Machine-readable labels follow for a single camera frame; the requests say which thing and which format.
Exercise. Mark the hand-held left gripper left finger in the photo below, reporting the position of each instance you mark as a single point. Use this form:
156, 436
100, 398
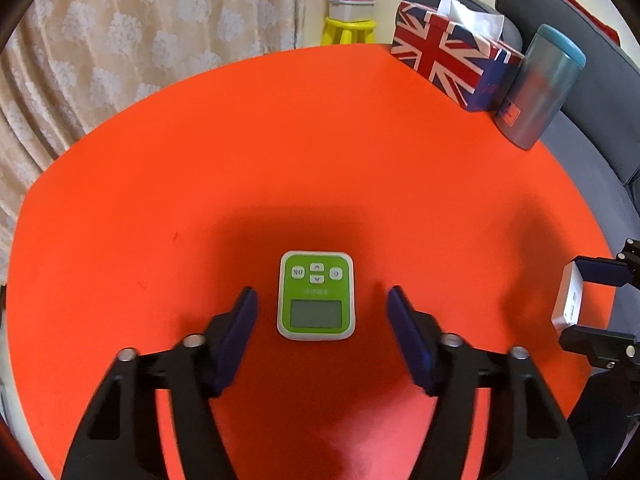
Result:
234, 332

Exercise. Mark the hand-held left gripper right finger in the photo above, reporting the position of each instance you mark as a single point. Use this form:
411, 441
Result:
407, 332

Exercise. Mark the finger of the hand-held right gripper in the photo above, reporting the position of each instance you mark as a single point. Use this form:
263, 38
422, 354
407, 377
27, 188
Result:
595, 342
600, 270

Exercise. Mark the white rectangular usb device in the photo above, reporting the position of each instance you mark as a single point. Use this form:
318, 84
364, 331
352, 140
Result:
567, 295

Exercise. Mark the green digital timer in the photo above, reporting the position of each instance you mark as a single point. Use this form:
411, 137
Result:
316, 295

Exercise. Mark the person's leg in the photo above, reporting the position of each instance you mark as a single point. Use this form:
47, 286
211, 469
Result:
600, 420

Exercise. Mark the grey sofa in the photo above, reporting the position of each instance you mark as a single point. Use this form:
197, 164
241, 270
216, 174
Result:
600, 110

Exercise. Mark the teal metal tumbler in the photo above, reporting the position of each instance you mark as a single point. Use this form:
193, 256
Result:
537, 90

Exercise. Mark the red cushion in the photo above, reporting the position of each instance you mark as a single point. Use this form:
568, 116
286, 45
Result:
590, 7

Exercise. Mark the flag print tissue box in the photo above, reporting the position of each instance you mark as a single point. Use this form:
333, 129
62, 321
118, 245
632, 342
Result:
445, 52

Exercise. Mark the white tissue sheet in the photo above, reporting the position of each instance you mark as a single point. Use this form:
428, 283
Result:
475, 17

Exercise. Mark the beige patterned curtain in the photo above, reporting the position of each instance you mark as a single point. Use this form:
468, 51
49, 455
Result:
125, 45

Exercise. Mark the yellow plastic stool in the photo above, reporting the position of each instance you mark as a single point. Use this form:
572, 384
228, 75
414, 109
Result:
350, 30

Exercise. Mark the grey storage box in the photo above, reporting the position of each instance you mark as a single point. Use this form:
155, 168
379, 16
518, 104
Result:
350, 10

